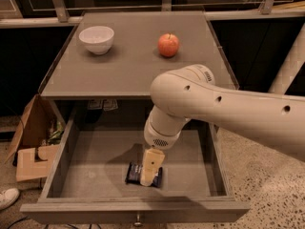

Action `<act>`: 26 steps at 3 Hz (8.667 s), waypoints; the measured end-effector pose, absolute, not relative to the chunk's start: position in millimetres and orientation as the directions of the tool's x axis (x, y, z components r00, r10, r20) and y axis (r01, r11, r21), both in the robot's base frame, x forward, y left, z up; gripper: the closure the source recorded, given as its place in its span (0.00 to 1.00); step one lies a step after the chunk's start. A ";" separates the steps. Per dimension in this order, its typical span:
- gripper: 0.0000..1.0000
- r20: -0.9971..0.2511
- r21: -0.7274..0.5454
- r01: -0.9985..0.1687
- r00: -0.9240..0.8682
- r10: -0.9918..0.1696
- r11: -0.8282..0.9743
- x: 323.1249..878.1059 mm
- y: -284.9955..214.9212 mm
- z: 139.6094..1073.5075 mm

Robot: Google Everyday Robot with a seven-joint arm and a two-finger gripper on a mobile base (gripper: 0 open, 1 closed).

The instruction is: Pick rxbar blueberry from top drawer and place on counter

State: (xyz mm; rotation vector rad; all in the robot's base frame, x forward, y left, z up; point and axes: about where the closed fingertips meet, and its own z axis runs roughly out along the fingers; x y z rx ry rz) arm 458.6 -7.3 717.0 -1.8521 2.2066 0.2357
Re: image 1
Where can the white sneaker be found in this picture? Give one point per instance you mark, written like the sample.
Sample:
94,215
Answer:
8,197

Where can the red apple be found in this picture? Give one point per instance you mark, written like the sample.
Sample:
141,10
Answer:
168,45

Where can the metal railing frame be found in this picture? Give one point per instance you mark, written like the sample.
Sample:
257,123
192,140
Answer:
58,13

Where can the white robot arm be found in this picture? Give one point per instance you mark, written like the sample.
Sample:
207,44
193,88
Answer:
274,119

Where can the grey open top drawer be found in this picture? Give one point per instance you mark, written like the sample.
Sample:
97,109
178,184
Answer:
87,180

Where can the grey cabinet with counter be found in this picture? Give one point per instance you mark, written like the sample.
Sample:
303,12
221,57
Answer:
129,67

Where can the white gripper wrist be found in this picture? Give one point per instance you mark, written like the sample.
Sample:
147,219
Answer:
157,138

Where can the metal drawer knob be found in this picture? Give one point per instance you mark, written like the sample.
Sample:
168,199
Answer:
138,221

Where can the green packets in box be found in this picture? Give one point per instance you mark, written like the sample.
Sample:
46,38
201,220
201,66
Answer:
54,134

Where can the white ceramic bowl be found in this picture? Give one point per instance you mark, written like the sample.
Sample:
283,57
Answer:
97,39

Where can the brown cardboard box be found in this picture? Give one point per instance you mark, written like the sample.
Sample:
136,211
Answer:
32,160

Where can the dark blue rxbar wrapper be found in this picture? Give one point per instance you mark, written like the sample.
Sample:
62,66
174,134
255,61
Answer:
134,174

